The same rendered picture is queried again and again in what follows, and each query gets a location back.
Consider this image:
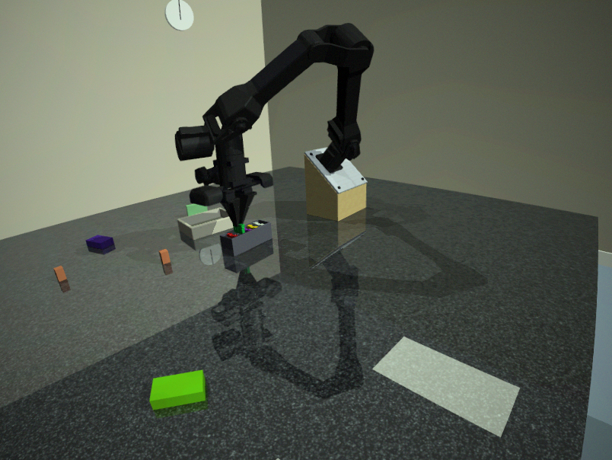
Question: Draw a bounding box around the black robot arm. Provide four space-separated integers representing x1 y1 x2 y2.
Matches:
175 23 374 174

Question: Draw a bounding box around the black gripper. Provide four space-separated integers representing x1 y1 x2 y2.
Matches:
190 153 273 227

